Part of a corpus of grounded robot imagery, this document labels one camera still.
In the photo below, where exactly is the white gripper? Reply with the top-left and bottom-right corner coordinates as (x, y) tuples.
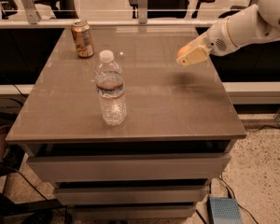
(176, 18), (238, 66)

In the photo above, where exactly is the orange soda can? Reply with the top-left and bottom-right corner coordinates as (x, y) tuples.
(71, 20), (94, 58)

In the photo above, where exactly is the black floor cable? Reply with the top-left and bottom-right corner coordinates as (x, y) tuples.
(217, 175), (259, 224)

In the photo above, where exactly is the black office chair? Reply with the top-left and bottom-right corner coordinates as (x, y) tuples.
(129, 0), (216, 19)

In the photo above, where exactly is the grey drawer cabinet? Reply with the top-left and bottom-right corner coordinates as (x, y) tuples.
(7, 27), (245, 220)

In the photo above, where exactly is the metal partition post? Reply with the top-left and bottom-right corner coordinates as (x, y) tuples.
(138, 0), (147, 24)

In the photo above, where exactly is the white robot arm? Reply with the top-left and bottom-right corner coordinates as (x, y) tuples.
(176, 0), (280, 66)

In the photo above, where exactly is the orange fruit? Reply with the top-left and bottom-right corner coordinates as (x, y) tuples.
(177, 46), (192, 57)

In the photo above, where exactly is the clear plastic water bottle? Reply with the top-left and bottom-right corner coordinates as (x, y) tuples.
(95, 50), (127, 126)

